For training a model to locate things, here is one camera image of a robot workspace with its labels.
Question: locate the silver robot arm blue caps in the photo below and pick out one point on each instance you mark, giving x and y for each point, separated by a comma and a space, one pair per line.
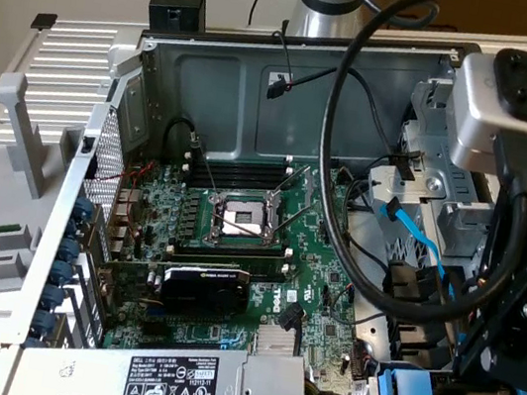
321, 21

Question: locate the silver optical drive cage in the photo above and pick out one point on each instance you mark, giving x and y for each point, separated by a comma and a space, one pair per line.
431, 154

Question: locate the green motherboard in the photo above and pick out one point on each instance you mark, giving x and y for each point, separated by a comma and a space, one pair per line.
311, 275

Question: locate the silver chipset heatsink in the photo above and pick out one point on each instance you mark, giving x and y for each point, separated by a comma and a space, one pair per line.
273, 342

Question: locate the metal locking lever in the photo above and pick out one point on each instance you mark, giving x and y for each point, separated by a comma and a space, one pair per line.
208, 168
291, 218

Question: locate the metal socket cover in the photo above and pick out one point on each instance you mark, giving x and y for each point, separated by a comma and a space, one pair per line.
308, 189

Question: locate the black RAM slot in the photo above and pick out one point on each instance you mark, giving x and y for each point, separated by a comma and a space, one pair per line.
230, 251
243, 166
241, 180
262, 271

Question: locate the CPU socket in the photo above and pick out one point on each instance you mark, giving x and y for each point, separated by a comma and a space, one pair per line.
240, 219

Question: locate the black graphics card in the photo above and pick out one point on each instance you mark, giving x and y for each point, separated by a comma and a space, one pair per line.
203, 290

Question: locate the open grey PC case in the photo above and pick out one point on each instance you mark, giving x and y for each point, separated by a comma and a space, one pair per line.
209, 94

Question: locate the silver power supply with label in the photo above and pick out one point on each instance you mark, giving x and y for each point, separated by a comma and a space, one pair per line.
89, 380

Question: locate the dark blue slot latch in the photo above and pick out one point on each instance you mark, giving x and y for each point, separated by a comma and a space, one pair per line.
75, 230
84, 207
62, 272
68, 249
53, 298
43, 323

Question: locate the black clamp block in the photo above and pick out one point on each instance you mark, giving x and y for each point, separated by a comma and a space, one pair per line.
179, 4

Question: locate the grey parts rack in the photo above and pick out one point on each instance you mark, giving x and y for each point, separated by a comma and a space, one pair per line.
23, 134

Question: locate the black plastic air duct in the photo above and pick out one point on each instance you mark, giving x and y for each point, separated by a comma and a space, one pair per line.
410, 286

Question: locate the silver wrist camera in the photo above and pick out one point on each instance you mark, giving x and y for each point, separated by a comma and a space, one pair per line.
477, 116

